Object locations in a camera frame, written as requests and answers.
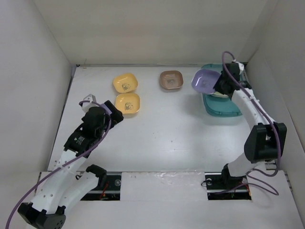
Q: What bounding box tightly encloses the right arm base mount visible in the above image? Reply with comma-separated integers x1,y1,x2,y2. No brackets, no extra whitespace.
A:
201,168,252,200

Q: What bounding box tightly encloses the brown panda plate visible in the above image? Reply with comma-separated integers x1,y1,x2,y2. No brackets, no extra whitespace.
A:
160,70,184,90

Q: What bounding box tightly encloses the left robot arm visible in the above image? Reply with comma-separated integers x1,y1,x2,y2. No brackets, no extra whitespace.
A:
17,100,123,229

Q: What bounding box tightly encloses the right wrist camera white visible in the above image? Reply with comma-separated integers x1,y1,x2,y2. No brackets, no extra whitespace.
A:
232,59,245,75

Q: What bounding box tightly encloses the teal plastic bin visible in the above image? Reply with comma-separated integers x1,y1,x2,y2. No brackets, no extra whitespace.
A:
201,63,248,117

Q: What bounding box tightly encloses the cream panda plate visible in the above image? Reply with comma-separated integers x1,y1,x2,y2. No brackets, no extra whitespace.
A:
212,92,229,98

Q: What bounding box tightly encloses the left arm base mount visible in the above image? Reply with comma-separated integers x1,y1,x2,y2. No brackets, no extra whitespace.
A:
81,165,122,201

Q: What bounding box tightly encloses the purple panda plate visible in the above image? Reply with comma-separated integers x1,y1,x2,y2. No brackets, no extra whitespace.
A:
191,69,220,94

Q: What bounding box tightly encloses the yellow panda plate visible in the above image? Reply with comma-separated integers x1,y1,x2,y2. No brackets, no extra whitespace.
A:
115,93,141,118
112,73,138,94

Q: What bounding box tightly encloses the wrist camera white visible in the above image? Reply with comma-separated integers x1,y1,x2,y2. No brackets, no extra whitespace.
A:
232,59,245,75
81,94,97,113

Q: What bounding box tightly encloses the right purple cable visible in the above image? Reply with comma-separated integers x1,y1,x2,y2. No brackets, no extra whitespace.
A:
221,51,286,197

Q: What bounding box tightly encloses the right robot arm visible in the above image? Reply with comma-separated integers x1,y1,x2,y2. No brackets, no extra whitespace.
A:
214,62,287,188

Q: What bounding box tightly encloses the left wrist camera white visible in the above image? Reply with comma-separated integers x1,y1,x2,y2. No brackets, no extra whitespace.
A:
81,94,97,113

